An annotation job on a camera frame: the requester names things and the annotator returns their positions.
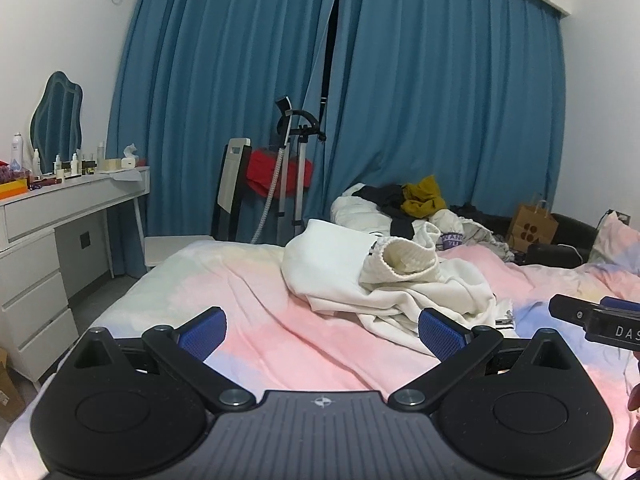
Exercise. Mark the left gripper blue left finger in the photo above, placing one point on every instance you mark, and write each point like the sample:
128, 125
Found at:
182, 352

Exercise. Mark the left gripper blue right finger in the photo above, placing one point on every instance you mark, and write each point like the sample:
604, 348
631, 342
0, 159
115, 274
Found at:
462, 354

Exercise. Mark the white knit sweatpants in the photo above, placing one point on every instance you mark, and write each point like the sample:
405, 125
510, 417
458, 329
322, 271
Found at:
386, 282

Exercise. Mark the white and black clothes pile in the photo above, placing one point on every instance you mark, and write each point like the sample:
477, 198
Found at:
377, 211

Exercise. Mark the person's right hand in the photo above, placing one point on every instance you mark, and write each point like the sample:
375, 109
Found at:
633, 405

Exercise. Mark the pastel pillow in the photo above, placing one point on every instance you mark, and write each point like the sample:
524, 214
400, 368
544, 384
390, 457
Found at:
616, 244

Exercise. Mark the pastel tie-dye duvet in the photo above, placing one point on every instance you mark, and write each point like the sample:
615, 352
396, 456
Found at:
275, 340

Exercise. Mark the brown paper bag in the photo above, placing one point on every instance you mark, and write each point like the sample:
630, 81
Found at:
531, 224

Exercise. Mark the white dressing table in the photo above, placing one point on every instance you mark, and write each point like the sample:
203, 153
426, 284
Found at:
37, 326

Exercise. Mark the mustard yellow garment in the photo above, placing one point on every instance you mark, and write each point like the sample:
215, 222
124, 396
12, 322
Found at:
422, 199

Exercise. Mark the black and white chair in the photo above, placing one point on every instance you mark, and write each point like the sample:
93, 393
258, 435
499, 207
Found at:
226, 212

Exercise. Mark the cardboard box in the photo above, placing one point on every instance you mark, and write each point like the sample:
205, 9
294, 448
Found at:
12, 403

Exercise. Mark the white tissue box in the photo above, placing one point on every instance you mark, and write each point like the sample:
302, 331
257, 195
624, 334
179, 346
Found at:
129, 157

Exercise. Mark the red cloth on chair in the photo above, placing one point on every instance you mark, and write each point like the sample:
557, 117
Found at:
260, 171

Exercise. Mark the orange box on desk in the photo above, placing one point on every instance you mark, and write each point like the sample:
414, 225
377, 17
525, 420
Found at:
13, 188

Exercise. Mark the garment steamer stand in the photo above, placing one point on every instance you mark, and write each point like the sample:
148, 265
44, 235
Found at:
295, 128

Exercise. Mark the wavy blue-framed mirror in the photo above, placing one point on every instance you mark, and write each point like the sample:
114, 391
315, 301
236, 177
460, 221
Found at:
55, 127

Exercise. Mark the white spray bottle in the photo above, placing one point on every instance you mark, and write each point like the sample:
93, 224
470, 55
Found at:
17, 152

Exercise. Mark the blue curtain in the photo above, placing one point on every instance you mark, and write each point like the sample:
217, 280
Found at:
471, 92

